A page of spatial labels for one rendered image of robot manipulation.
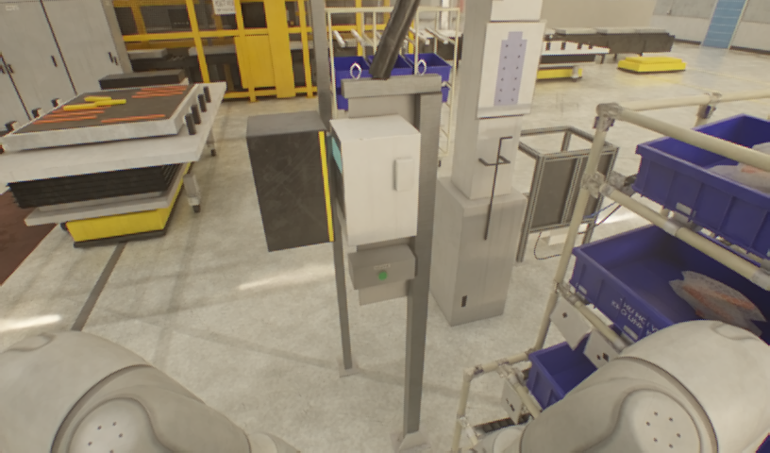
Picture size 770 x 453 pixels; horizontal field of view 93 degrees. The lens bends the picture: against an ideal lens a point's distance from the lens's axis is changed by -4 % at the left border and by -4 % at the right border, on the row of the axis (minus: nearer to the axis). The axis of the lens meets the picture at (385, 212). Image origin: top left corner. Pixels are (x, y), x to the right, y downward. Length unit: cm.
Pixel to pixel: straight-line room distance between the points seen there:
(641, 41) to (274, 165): 1454
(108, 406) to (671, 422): 49
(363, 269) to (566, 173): 217
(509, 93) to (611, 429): 174
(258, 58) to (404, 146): 741
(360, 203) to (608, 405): 66
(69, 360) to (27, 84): 786
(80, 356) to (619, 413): 55
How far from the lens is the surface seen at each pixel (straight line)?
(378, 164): 88
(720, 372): 54
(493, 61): 193
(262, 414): 231
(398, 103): 104
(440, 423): 221
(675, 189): 106
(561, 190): 310
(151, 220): 388
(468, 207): 207
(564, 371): 157
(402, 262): 117
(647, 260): 158
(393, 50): 97
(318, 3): 145
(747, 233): 100
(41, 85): 825
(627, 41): 1465
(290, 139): 84
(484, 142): 203
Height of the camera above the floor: 189
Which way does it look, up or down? 30 degrees down
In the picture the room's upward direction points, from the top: 1 degrees counter-clockwise
